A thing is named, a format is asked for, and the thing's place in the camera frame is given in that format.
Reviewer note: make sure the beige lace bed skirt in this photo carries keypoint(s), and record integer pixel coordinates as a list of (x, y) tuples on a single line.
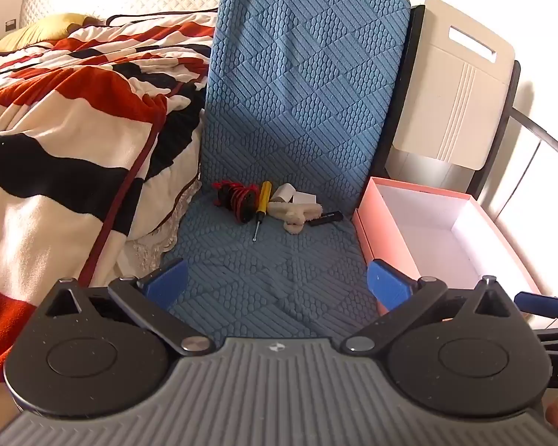
[(167, 232)]

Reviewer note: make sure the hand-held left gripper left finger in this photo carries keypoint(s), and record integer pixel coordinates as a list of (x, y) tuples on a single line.
[(166, 283)]

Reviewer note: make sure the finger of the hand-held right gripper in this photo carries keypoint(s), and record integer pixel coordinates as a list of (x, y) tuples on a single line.
[(539, 304)]

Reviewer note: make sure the black flash drive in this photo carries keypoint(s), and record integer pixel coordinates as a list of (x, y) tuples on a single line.
[(325, 218)]

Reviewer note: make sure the pink cardboard box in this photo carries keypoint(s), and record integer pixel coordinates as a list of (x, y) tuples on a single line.
[(428, 227)]

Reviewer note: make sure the blue textured chair cover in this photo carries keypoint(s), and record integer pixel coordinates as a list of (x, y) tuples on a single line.
[(302, 93)]

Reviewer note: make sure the person's right hand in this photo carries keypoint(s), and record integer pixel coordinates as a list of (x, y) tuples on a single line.
[(557, 414)]

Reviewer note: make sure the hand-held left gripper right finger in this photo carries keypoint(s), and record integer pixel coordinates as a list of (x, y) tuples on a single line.
[(390, 284)]

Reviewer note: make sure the black curved rod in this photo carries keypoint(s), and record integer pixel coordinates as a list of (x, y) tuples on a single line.
[(546, 133)]

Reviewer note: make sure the cream plastic folding board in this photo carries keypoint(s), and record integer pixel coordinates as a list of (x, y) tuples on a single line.
[(455, 88)]

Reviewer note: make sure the white plush toy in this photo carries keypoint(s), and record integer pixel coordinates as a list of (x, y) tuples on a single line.
[(295, 216)]

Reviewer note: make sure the white small box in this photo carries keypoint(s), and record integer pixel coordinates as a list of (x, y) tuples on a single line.
[(305, 198)]

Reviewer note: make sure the wall socket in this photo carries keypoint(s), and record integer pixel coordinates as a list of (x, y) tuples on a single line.
[(11, 23)]

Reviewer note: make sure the striped red black white blanket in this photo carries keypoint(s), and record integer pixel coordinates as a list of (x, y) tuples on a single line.
[(69, 116)]

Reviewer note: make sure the yellow pillow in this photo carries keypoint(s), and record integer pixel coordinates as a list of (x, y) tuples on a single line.
[(42, 30)]

